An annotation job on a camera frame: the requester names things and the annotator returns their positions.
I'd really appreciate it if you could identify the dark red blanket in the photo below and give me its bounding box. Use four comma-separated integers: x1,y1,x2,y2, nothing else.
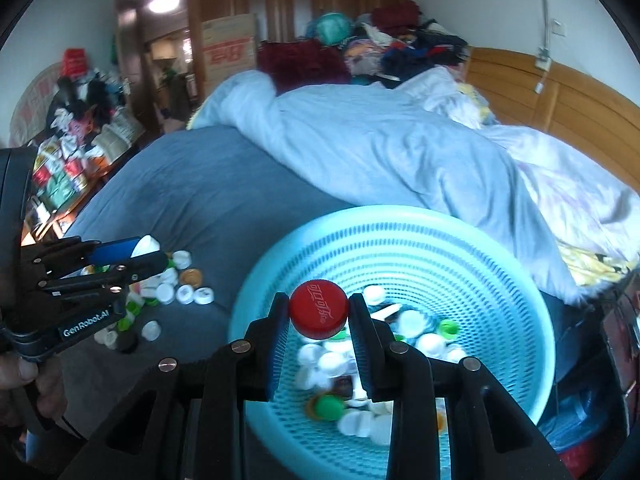
257,39,351,95

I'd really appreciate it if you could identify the light blue perforated basket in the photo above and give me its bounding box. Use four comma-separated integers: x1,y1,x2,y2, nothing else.
227,205,557,480

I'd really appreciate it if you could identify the grey-blue bed sheet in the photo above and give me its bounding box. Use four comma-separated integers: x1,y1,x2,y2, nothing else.
47,125,361,426

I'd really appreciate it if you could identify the pile of mixed bottle caps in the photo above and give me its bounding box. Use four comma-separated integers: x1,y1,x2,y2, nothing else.
292,285,468,446
80,250,216,353

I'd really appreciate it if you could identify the light blue duvet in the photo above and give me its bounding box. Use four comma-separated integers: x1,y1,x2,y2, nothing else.
187,66,640,306

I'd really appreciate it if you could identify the white bottle cap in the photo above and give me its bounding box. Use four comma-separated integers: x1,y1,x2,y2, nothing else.
131,234,162,258

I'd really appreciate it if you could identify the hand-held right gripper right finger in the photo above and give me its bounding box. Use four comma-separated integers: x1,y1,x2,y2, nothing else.
348,292,576,480

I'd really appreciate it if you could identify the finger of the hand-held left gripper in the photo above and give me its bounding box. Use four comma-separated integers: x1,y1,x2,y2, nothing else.
22,236,143,281
37,250,169,311

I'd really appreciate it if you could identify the red plastic bag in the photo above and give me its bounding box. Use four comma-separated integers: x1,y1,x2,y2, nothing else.
557,440,608,478

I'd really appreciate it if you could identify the dark brown nightstand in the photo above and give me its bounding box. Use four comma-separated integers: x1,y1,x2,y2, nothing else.
602,280,640,396

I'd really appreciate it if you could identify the cluttered side table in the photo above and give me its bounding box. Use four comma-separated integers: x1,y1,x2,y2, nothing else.
10,49,146,241

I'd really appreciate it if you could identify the teal bundle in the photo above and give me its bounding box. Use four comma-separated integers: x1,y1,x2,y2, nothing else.
306,12,355,46

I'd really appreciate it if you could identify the blue plastic bag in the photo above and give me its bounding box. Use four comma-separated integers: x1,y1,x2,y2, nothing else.
540,385,626,453

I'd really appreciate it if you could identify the pile of clothes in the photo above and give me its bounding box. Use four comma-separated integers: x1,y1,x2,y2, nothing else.
342,0,473,86

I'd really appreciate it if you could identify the yellow printed cloth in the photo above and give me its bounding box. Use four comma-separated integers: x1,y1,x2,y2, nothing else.
557,240,638,288

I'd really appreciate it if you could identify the wooden headboard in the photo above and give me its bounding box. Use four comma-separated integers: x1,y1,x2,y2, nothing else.
467,46,640,186

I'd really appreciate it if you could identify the cardboard box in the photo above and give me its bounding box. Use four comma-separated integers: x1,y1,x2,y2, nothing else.
201,13,259,98

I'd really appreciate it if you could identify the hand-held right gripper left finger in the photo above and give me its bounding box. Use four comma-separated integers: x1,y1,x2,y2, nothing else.
57,292,292,480

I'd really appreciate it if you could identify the wall cable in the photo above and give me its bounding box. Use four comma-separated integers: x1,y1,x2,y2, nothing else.
532,0,566,93

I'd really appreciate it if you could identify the dark wooden door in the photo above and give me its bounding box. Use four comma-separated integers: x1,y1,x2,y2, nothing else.
114,0,151,136

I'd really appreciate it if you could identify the red bottle cap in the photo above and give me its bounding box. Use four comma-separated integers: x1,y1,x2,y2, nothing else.
290,278,349,339

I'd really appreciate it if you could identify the person's left hand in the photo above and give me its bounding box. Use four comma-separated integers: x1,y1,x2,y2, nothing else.
0,347,68,428

